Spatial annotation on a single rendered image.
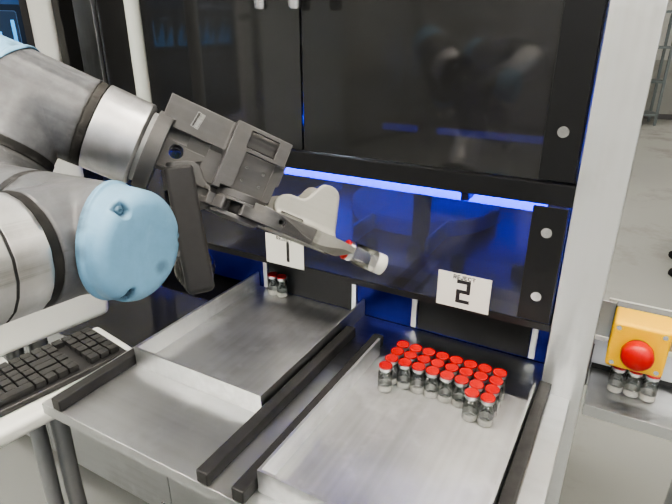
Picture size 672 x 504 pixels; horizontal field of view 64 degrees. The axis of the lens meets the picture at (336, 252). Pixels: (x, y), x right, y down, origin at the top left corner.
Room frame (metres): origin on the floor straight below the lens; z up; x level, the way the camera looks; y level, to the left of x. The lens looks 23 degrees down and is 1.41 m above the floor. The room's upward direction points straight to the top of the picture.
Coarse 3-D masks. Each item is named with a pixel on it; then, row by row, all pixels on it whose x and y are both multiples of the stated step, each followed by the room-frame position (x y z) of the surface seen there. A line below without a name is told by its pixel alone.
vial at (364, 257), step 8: (360, 248) 0.49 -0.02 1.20; (368, 248) 0.50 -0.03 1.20; (352, 256) 0.49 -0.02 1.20; (360, 256) 0.49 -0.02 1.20; (368, 256) 0.49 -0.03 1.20; (376, 256) 0.49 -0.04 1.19; (384, 256) 0.50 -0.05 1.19; (360, 264) 0.49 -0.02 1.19; (368, 264) 0.49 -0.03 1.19; (376, 264) 0.49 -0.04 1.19; (384, 264) 0.49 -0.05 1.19; (376, 272) 0.49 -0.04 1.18
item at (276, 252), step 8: (272, 240) 0.93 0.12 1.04; (280, 240) 0.92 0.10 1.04; (288, 240) 0.91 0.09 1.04; (272, 248) 0.93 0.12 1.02; (280, 248) 0.92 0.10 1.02; (296, 248) 0.91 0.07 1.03; (272, 256) 0.93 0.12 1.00; (280, 256) 0.92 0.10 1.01; (296, 256) 0.91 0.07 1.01; (280, 264) 0.92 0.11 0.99; (288, 264) 0.92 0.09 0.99; (296, 264) 0.91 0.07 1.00
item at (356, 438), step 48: (336, 384) 0.66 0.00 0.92; (336, 432) 0.59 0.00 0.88; (384, 432) 0.59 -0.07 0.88; (432, 432) 0.59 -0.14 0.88; (480, 432) 0.59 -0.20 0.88; (288, 480) 0.51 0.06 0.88; (336, 480) 0.51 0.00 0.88; (384, 480) 0.51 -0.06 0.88; (432, 480) 0.51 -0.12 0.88; (480, 480) 0.51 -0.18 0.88
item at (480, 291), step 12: (444, 276) 0.77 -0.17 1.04; (456, 276) 0.76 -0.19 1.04; (468, 276) 0.75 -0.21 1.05; (444, 288) 0.77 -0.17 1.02; (456, 288) 0.76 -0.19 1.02; (480, 288) 0.74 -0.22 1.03; (444, 300) 0.77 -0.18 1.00; (468, 300) 0.75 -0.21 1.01; (480, 300) 0.74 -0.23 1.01; (480, 312) 0.74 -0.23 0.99
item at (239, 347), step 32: (256, 288) 1.04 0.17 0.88; (192, 320) 0.87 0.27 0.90; (224, 320) 0.90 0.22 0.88; (256, 320) 0.90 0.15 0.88; (288, 320) 0.90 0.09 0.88; (320, 320) 0.90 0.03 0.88; (352, 320) 0.88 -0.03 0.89; (160, 352) 0.79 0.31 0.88; (192, 352) 0.79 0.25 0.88; (224, 352) 0.79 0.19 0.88; (256, 352) 0.79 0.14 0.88; (288, 352) 0.79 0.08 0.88; (192, 384) 0.70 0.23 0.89; (224, 384) 0.66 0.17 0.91; (256, 384) 0.70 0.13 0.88
